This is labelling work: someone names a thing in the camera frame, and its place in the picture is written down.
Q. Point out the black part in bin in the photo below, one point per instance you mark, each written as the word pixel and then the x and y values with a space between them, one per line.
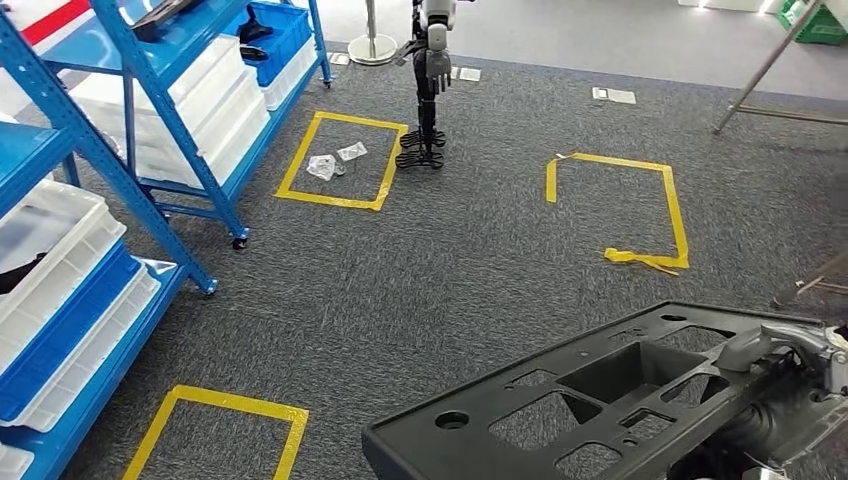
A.
pixel 20 275

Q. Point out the yellow tape square crumpled side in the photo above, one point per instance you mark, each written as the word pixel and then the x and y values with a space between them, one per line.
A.
pixel 676 212

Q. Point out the large white plastic bin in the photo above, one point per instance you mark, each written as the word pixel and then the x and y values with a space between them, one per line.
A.
pixel 212 139
pixel 166 86

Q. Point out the red barrier belt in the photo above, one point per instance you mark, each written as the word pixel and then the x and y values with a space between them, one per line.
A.
pixel 56 20

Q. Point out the white floor plate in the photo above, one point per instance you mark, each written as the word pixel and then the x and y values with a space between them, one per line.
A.
pixel 613 96
pixel 339 59
pixel 470 74

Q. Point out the clear plastic bag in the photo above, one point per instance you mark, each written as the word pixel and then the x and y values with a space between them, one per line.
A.
pixel 352 152
pixel 321 167

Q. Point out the black plastic panel part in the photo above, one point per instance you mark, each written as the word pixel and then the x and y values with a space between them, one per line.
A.
pixel 397 457

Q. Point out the dark grey tray part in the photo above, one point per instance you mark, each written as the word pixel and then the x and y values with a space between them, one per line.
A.
pixel 166 16

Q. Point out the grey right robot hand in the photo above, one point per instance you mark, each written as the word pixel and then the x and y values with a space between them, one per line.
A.
pixel 815 424

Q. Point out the blue plastic bin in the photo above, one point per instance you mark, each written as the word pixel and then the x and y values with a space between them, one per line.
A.
pixel 285 33
pixel 66 331

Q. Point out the yellow floor tape square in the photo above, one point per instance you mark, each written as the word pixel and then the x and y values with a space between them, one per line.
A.
pixel 225 401
pixel 331 201

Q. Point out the steel table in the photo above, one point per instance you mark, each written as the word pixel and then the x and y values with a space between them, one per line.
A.
pixel 770 66

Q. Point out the blue metal shelf rack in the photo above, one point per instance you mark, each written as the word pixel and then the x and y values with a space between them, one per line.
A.
pixel 199 166
pixel 40 152

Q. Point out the chrome stanchion post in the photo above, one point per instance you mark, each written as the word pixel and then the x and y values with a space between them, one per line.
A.
pixel 372 46

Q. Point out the small black part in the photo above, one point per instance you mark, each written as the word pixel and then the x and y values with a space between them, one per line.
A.
pixel 255 30
pixel 254 53

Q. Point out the green plastic crate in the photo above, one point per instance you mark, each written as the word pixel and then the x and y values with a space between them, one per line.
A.
pixel 818 26

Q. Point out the standing humanoid robot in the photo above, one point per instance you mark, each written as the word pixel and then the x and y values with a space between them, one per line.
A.
pixel 427 106

